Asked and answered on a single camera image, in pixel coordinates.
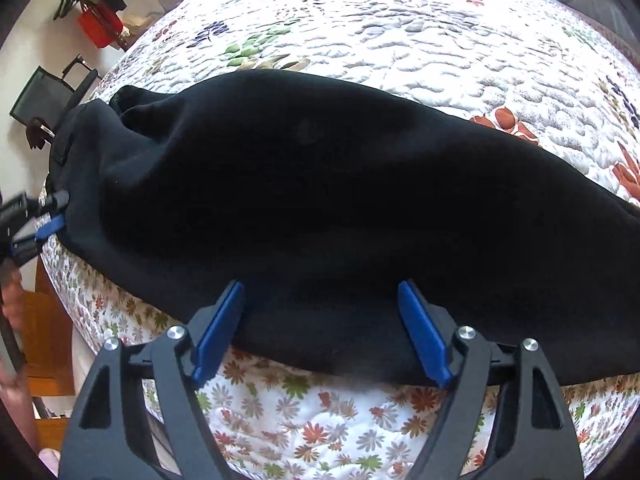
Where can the red bag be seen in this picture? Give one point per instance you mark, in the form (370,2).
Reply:
(101,24)

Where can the black office chair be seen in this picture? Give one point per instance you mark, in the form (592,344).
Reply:
(47,98)

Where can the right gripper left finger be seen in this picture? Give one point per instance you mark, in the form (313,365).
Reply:
(138,416)

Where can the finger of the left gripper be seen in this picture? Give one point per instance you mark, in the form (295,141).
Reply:
(54,225)
(54,202)

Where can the black pants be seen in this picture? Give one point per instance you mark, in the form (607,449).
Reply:
(321,196)

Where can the wooden coat rack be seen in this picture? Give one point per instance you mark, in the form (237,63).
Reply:
(66,6)

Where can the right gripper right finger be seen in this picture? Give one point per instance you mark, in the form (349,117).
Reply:
(532,436)

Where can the left hand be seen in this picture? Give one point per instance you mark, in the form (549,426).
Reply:
(15,393)

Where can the floral quilted bedspread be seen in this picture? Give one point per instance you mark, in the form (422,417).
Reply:
(533,68)

